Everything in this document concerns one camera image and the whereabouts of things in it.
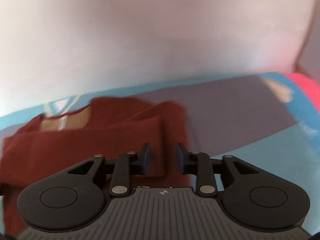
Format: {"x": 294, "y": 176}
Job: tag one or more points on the pink pillow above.
{"x": 306, "y": 83}

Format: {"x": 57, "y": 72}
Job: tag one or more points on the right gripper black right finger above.
{"x": 249, "y": 195}

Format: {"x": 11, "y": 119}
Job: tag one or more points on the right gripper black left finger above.
{"x": 74, "y": 197}

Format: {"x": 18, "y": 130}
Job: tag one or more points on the blue and purple bedsheet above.
{"x": 265, "y": 119}

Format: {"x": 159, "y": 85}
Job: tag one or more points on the dark red knit sweater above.
{"x": 106, "y": 126}

